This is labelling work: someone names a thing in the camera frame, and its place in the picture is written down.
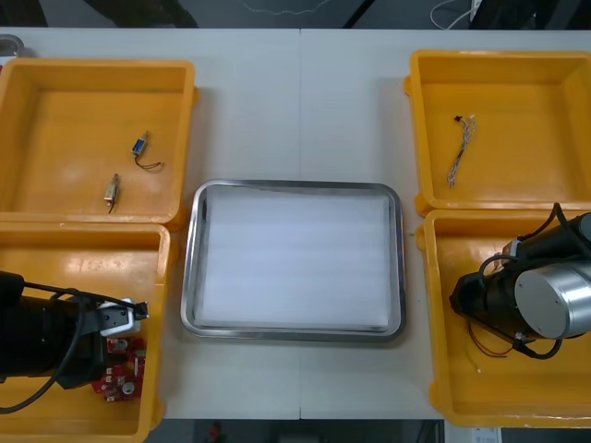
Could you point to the yellow-orange plastic bin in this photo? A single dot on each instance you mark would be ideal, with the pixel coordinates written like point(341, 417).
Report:
point(55, 138)
point(498, 397)
point(83, 258)
point(522, 138)

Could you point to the blue label solenoid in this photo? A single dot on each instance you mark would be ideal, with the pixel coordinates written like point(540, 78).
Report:
point(138, 145)

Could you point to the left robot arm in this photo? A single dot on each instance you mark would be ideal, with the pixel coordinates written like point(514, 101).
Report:
point(27, 332)

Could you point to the round steel container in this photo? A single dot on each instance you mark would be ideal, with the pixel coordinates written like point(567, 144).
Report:
point(10, 46)

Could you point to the steel tray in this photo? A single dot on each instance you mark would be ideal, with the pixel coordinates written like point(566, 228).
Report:
point(295, 336)

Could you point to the round red circuit board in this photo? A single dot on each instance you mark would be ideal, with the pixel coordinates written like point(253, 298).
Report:
point(122, 383)

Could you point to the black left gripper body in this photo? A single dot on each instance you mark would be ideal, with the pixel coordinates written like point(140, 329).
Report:
point(85, 364)

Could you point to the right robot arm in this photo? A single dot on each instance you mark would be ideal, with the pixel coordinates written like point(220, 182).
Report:
point(545, 300)

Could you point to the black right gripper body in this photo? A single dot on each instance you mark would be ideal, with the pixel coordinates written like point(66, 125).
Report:
point(468, 297)

